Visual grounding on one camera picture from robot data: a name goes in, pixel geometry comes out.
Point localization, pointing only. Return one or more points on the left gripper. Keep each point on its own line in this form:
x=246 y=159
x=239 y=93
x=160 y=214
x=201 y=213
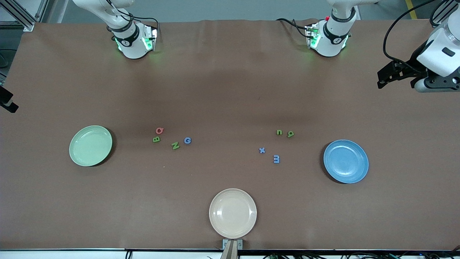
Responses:
x=412 y=66

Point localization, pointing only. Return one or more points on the blue small letter m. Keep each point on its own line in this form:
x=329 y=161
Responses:
x=276 y=159

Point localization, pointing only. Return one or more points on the green capital letter B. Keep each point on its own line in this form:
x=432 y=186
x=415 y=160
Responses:
x=156 y=139

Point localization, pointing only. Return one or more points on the pink letter Q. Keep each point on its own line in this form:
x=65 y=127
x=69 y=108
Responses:
x=159 y=131

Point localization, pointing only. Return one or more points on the green capital letter N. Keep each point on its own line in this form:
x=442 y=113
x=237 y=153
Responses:
x=175 y=145

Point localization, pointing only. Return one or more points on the blue capital letter G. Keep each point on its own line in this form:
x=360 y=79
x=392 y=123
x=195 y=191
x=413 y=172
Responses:
x=187 y=140

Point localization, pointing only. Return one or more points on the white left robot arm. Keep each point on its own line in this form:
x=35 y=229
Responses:
x=332 y=39

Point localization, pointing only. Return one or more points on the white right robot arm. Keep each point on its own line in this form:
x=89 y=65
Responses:
x=133 y=46

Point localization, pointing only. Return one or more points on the green plate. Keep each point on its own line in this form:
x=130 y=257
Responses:
x=90 y=145

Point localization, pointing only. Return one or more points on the silver base connector block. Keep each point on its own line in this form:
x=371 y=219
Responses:
x=151 y=37
x=312 y=36

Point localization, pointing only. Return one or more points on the blue plate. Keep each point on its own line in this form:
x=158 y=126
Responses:
x=346 y=162

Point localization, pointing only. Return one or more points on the brown table cover sheet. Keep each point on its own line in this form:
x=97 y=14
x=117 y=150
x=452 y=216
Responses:
x=230 y=90

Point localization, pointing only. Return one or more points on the beige plate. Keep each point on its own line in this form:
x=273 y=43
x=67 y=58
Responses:
x=233 y=213

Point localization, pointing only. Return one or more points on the aluminium frame profile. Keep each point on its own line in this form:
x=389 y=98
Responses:
x=27 y=25

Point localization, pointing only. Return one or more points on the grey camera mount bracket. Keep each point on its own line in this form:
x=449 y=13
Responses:
x=226 y=244

